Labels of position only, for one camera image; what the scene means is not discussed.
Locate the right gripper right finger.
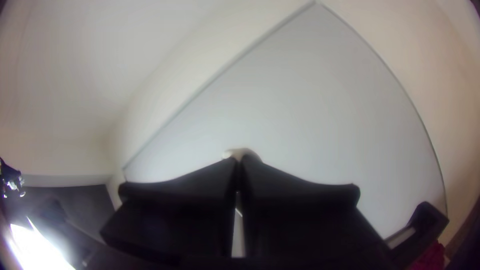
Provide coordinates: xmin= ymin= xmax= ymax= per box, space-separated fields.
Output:
xmin=239 ymin=152 xmax=392 ymax=263

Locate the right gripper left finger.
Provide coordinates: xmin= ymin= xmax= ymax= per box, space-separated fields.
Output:
xmin=99 ymin=157 xmax=240 ymax=260

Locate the white t-shirt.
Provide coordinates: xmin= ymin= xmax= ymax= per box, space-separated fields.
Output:
xmin=223 ymin=147 xmax=262 ymax=161

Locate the dark red garment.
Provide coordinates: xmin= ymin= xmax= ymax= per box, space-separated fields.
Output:
xmin=411 ymin=241 xmax=448 ymax=270

